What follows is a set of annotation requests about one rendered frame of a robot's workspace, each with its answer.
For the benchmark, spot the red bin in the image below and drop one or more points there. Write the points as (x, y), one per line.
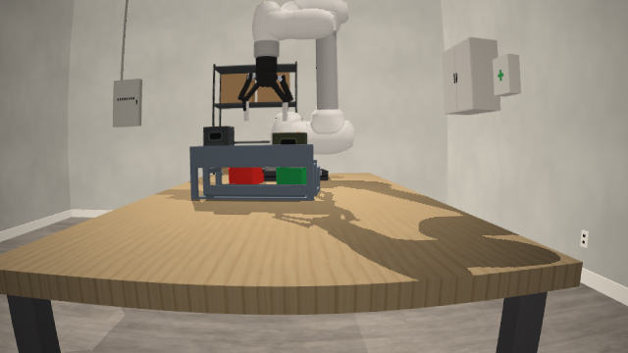
(246, 175)

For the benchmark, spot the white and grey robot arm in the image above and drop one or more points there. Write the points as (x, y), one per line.
(328, 131)

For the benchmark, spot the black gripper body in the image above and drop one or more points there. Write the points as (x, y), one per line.
(266, 66)

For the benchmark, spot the green bin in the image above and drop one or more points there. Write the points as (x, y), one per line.
(291, 175)

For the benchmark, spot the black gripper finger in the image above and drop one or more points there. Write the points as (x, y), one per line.
(283, 95)
(245, 99)

